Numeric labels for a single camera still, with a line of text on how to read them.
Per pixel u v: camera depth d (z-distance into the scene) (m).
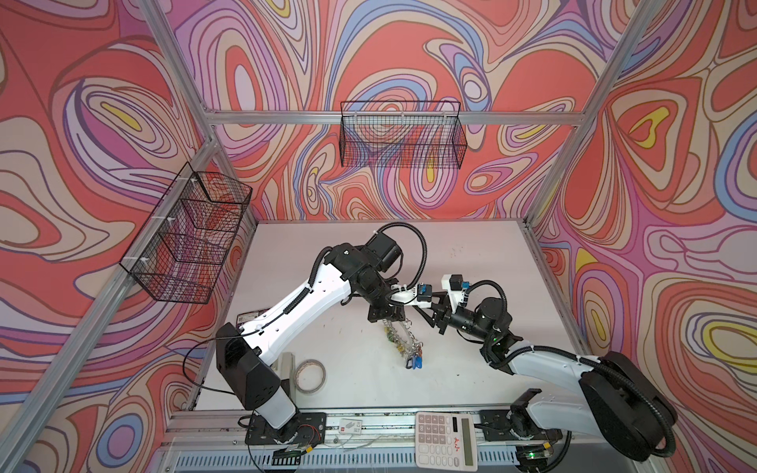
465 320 0.69
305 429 0.72
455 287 0.68
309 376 0.82
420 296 0.60
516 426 0.67
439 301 0.75
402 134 0.96
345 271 0.49
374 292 0.59
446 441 0.70
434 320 0.70
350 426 0.73
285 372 0.80
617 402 0.42
